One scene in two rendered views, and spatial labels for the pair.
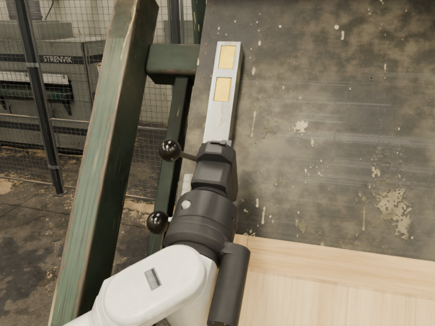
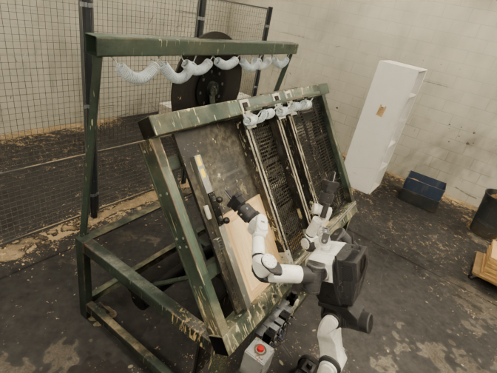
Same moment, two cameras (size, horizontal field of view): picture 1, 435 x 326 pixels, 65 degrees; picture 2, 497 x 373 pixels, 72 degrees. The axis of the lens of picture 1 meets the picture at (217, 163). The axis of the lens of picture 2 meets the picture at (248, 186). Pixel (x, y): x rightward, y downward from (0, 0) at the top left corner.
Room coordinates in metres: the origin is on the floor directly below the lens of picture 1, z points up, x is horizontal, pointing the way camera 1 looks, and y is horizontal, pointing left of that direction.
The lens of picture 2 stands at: (-0.02, 1.57, 2.48)
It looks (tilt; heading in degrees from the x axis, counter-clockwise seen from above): 28 degrees down; 285
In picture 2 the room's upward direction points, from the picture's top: 12 degrees clockwise
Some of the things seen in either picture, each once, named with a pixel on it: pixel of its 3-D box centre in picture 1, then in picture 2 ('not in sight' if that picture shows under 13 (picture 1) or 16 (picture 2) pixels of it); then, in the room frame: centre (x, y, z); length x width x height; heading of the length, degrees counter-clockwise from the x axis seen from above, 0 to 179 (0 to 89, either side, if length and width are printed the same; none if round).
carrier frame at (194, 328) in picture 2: not in sight; (233, 254); (0.66, -0.85, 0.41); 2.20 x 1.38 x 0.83; 76
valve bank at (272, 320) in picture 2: not in sight; (279, 322); (0.04, -0.09, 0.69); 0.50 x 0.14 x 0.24; 76
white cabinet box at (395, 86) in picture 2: not in sight; (379, 129); (-0.36, -4.40, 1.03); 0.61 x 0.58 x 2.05; 74
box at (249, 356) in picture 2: not in sight; (257, 360); (0.08, 0.36, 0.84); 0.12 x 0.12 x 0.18; 76
